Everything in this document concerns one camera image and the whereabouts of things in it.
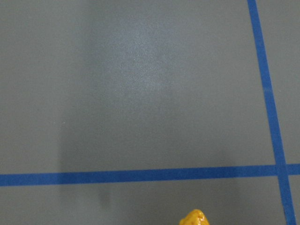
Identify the yellow corn cob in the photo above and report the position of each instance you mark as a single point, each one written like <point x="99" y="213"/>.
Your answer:
<point x="195" y="217"/>

